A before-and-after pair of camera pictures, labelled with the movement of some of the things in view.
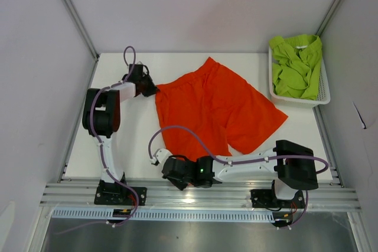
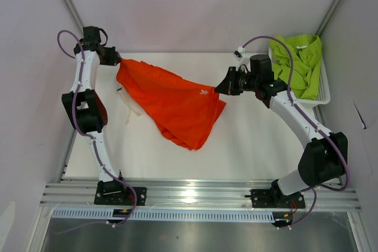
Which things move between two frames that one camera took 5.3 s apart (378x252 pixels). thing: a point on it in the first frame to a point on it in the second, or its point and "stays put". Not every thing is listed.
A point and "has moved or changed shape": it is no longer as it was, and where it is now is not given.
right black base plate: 267,199 stays put
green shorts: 295,71 stays put
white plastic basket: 323,95 stays put
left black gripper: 153,90 to 115,57
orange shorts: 212,112 has moved or changed shape
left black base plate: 119,195 stays put
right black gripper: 180,186 to 228,86
